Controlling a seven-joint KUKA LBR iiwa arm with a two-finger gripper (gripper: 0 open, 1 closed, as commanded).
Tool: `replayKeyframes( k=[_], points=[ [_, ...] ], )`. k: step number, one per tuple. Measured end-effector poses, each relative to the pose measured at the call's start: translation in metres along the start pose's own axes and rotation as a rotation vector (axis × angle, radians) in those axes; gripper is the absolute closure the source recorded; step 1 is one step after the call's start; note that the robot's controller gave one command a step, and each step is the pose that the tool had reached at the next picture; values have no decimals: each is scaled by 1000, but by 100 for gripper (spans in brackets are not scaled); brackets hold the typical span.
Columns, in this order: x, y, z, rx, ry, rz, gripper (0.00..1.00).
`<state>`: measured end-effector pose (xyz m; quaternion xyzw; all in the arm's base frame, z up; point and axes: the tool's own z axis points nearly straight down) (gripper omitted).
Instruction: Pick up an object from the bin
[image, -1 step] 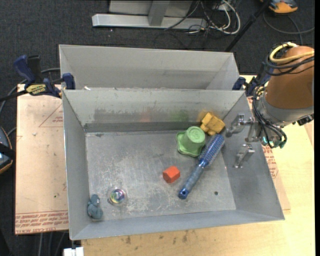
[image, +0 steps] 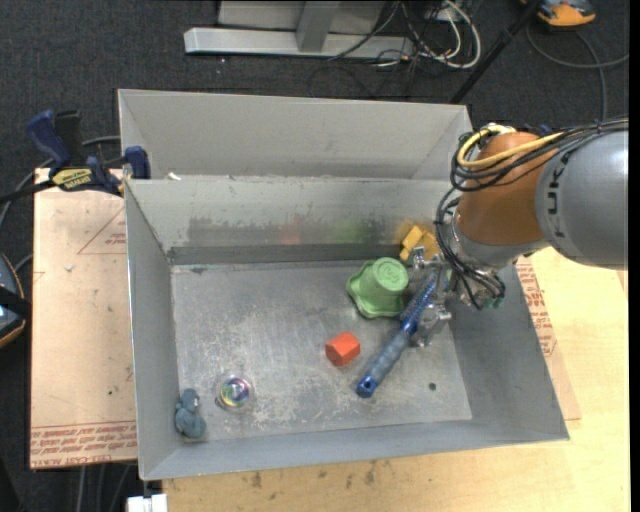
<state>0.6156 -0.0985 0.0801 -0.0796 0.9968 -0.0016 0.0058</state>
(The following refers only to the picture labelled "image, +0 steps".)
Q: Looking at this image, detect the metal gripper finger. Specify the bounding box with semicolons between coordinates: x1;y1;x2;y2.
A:
411;245;446;278
411;308;453;347

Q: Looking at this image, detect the yellow plastic toy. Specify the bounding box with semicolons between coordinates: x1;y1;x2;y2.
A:
399;224;441;262

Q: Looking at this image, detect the green plastic cup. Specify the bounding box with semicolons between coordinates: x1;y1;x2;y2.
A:
346;256;412;320

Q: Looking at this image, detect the blue bottle brush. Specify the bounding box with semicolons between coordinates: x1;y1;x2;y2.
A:
355;273;439;399

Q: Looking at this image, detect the orange-red block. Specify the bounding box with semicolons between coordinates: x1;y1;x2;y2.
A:
324;331;362;368

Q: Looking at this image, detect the grey metal bin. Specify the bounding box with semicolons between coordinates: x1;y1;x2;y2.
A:
117;88;571;482

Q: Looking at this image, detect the clear iridescent ball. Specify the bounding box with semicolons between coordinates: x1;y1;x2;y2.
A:
214;374;257;412

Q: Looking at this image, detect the grey-blue toy animal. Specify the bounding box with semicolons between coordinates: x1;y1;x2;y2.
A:
173;388;208;441

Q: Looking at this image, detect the brown cardboard board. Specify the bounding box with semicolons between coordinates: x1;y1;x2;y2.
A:
29;167;584;471

